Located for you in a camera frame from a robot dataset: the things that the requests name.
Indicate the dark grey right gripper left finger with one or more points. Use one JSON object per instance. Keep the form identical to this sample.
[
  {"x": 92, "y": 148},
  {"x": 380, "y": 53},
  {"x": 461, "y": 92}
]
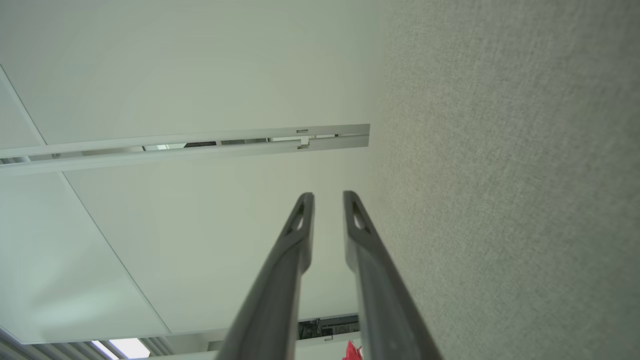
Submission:
[{"x": 280, "y": 280}]

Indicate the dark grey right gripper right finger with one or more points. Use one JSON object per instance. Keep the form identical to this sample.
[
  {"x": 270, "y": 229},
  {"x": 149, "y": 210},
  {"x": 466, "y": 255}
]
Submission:
[{"x": 380, "y": 290}]

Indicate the red shorts with white trim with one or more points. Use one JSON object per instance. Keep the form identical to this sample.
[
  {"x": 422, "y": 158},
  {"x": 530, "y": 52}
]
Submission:
[{"x": 352, "y": 352}]

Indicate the dark open ceiling hatch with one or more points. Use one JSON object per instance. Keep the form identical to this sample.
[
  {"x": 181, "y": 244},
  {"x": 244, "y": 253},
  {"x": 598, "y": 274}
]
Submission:
[{"x": 327, "y": 327}]

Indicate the bright ceiling light panel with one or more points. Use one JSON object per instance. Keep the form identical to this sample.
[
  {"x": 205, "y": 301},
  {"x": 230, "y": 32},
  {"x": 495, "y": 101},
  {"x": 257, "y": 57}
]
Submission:
[{"x": 125, "y": 348}]

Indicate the grey fabric sofa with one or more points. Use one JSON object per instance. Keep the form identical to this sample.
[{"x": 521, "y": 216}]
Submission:
[{"x": 510, "y": 180}]

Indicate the white slotted rail fixture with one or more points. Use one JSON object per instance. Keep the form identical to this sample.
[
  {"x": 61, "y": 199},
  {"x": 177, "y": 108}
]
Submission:
[{"x": 165, "y": 150}]

